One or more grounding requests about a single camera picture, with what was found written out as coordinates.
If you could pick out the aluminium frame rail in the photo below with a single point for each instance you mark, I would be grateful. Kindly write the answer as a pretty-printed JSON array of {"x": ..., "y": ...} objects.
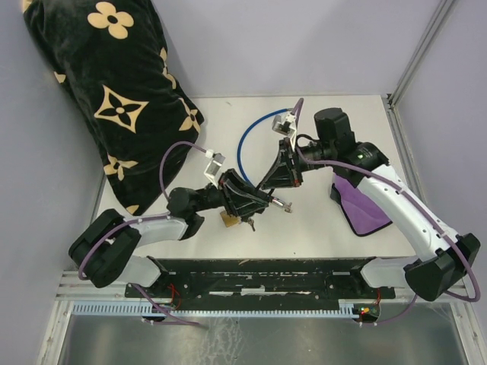
[{"x": 434, "y": 26}]

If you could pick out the purple cloth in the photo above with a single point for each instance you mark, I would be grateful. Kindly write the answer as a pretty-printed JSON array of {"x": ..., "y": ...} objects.
[{"x": 362, "y": 214}]

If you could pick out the long-shackle brass padlock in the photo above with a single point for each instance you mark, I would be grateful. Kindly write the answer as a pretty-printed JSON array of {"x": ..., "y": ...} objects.
[{"x": 229, "y": 220}]

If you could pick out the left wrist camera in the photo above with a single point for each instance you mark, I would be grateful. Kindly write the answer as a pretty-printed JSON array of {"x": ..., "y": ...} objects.
[{"x": 216, "y": 160}]

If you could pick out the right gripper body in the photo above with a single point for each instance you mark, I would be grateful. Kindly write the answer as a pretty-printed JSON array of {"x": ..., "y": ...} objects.
[{"x": 297, "y": 163}]

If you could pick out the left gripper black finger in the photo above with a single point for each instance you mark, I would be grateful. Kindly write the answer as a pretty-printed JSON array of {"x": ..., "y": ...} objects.
[
  {"x": 245, "y": 207},
  {"x": 238, "y": 185}
]

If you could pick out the black floral plush pillow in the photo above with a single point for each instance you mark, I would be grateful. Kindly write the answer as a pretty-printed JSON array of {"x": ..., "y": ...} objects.
[{"x": 111, "y": 59}]

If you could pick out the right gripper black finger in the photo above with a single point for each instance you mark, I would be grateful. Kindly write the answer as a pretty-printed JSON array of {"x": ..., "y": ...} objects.
[
  {"x": 265, "y": 186},
  {"x": 278, "y": 171}
]

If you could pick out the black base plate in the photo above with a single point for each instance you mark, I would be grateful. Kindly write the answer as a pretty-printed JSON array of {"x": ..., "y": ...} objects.
[{"x": 327, "y": 279}]

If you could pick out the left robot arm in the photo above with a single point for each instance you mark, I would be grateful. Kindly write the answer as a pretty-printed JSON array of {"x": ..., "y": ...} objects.
[{"x": 104, "y": 253}]

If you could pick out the long padlock keys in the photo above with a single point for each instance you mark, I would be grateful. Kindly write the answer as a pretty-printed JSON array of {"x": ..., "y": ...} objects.
[{"x": 251, "y": 222}]

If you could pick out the blue cable duct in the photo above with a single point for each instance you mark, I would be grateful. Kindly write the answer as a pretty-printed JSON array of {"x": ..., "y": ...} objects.
[{"x": 247, "y": 306}]

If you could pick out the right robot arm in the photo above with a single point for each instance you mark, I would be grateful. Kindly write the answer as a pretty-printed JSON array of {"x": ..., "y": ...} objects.
[{"x": 442, "y": 256}]

